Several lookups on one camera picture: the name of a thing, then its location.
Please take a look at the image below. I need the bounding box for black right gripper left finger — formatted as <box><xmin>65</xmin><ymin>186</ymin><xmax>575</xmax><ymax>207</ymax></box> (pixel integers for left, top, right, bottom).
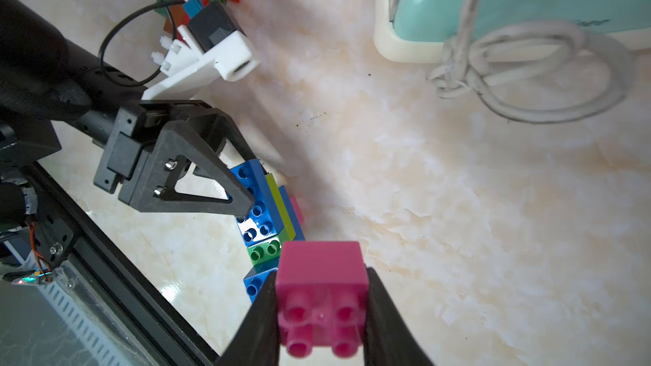
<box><xmin>216</xmin><ymin>272</ymin><xmax>281</xmax><ymax>366</ymax></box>

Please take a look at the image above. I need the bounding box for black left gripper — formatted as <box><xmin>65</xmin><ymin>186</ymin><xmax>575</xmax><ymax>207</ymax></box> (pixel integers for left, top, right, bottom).
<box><xmin>93</xmin><ymin>101</ymin><xmax>257</xmax><ymax>217</ymax></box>

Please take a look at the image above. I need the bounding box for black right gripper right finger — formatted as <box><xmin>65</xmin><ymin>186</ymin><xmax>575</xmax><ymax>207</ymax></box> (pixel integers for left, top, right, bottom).
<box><xmin>364</xmin><ymin>267</ymin><xmax>434</xmax><ymax>366</ymax></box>

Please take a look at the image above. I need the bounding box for blue long lego brick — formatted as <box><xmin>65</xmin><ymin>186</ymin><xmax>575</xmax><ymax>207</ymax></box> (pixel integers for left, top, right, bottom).
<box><xmin>231</xmin><ymin>159</ymin><xmax>284</xmax><ymax>247</ymax></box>

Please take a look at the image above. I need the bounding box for lime lego brick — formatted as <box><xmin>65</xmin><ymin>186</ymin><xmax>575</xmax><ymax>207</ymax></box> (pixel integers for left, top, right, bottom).
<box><xmin>265</xmin><ymin>174</ymin><xmax>296</xmax><ymax>241</ymax></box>

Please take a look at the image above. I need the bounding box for blue small lego brick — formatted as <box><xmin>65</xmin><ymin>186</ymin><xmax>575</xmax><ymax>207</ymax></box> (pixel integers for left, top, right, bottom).
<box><xmin>243</xmin><ymin>266</ymin><xmax>277</xmax><ymax>303</ymax></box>

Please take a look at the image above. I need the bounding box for pink small lego brick top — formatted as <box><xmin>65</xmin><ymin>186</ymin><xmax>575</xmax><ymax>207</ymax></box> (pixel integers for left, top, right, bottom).
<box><xmin>290</xmin><ymin>197</ymin><xmax>304</xmax><ymax>225</ymax></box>

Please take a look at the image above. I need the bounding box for brown small lego brick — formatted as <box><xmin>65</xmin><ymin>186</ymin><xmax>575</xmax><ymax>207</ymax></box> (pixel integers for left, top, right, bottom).
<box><xmin>162</xmin><ymin>5</ymin><xmax>190</xmax><ymax>36</ymax></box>

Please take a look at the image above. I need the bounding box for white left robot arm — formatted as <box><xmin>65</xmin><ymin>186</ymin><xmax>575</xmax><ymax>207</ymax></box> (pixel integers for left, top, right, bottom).
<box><xmin>1</xmin><ymin>0</ymin><xmax>254</xmax><ymax>217</ymax></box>

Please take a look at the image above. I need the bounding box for white slotted cable duct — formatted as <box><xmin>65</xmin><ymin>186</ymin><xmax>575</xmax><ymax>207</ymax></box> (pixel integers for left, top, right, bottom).
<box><xmin>37</xmin><ymin>283</ymin><xmax>132</xmax><ymax>366</ymax></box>

